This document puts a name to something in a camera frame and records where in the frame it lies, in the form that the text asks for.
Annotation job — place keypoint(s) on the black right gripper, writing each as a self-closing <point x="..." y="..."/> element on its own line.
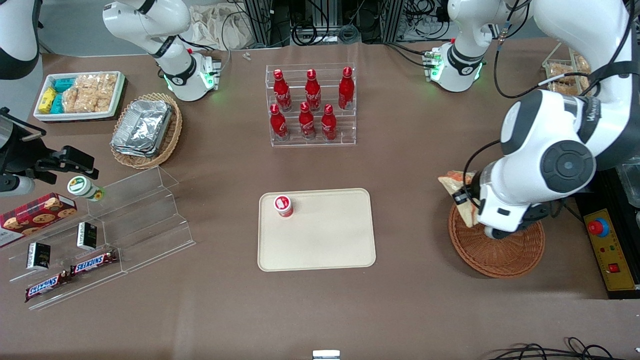
<point x="19" y="153"/>

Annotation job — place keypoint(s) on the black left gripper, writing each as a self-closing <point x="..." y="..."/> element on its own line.
<point x="475" y="185"/>

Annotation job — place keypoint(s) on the triangular sandwich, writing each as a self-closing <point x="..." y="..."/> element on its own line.
<point x="452" y="182"/>

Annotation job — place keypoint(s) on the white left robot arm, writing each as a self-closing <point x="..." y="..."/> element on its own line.
<point x="550" y="115"/>

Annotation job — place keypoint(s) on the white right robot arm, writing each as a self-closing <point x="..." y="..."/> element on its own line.
<point x="175" y="70"/>

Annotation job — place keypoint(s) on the round brown wicker basket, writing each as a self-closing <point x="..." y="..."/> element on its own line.
<point x="500" y="255"/>

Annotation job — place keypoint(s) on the oval light wicker basket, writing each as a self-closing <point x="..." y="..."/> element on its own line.
<point x="172" y="137"/>

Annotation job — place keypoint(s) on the beige plastic tray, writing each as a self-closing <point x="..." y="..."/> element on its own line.
<point x="325" y="240"/>

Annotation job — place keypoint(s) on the green lidded white cup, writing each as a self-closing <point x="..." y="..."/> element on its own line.
<point x="82" y="187"/>

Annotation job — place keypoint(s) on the white rectangular plastic bin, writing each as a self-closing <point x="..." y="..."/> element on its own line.
<point x="80" y="116"/>

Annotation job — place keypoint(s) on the teal snack pack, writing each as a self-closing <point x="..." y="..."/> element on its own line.
<point x="64" y="84"/>
<point x="57" y="104"/>

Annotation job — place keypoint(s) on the red tartan cookie box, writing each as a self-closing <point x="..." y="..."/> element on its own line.
<point x="35" y="215"/>

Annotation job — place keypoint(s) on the bagged rice cracker snacks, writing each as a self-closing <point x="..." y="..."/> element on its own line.
<point x="90" y="92"/>

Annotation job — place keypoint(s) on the yellow snack pack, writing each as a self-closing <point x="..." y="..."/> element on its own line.
<point x="47" y="99"/>

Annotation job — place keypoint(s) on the stacked aluminium foil trays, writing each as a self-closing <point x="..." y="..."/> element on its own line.
<point x="142" y="127"/>

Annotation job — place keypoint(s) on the small black box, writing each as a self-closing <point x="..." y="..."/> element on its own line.
<point x="38" y="256"/>
<point x="87" y="236"/>

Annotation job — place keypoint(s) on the clear acrylic step stand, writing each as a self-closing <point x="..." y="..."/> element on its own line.
<point x="145" y="220"/>

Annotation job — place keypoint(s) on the snickers chocolate bar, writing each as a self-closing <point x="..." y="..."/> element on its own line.
<point x="47" y="286"/>
<point x="95" y="262"/>

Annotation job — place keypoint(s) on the clear acrylic bottle rack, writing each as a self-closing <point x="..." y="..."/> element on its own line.
<point x="345" y="135"/>

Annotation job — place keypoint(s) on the red emergency stop button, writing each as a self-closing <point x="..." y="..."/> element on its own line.
<point x="596" y="227"/>

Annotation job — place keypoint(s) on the red cola bottle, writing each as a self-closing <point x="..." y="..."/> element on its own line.
<point x="346" y="90"/>
<point x="307" y="124"/>
<point x="282" y="92"/>
<point x="328" y="125"/>
<point x="278" y="125"/>
<point x="313" y="92"/>

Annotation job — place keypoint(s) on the bagged fried snack pack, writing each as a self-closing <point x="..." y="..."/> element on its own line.
<point x="565" y="87"/>
<point x="561" y="70"/>
<point x="582" y="65"/>

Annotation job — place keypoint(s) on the black yellow control box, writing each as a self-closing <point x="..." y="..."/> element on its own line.
<point x="612" y="265"/>

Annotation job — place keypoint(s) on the red lidded yogurt cup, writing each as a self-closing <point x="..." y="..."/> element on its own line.
<point x="283" y="205"/>

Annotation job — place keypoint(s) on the beige cloth bag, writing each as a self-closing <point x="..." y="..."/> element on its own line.
<point x="220" y="27"/>

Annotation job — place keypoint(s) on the small white box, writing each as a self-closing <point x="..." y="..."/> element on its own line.
<point x="326" y="355"/>

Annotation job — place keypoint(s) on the aluminium frame post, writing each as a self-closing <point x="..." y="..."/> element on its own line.
<point x="260" y="22"/>

